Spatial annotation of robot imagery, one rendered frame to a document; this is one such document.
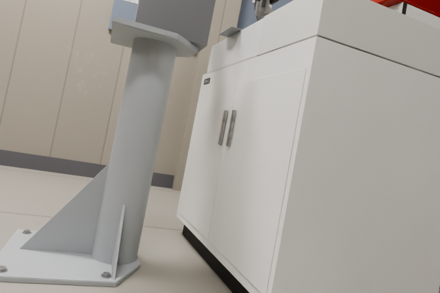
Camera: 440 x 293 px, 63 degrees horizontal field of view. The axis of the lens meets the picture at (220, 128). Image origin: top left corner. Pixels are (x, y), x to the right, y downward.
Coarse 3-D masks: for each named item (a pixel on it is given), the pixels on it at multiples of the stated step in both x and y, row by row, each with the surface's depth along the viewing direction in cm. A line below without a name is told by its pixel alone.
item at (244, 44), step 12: (252, 24) 137; (240, 36) 146; (252, 36) 134; (216, 48) 172; (228, 48) 157; (240, 48) 143; (252, 48) 132; (216, 60) 168; (228, 60) 154; (240, 60) 141
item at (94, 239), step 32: (128, 32) 121; (160, 32) 116; (160, 64) 125; (128, 96) 124; (160, 96) 126; (128, 128) 123; (160, 128) 130; (128, 160) 122; (96, 192) 127; (128, 192) 122; (64, 224) 124; (96, 224) 127; (128, 224) 122; (0, 256) 111; (32, 256) 115; (64, 256) 120; (96, 256) 122; (128, 256) 124
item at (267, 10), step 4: (260, 0) 143; (268, 0) 143; (260, 4) 142; (268, 4) 143; (260, 8) 142; (264, 8) 141; (268, 8) 143; (260, 12) 142; (264, 12) 142; (268, 12) 143; (260, 16) 142
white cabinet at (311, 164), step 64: (256, 64) 127; (320, 64) 96; (384, 64) 104; (192, 128) 183; (256, 128) 117; (320, 128) 96; (384, 128) 104; (192, 192) 163; (256, 192) 109; (320, 192) 97; (384, 192) 105; (256, 256) 102; (320, 256) 97; (384, 256) 106
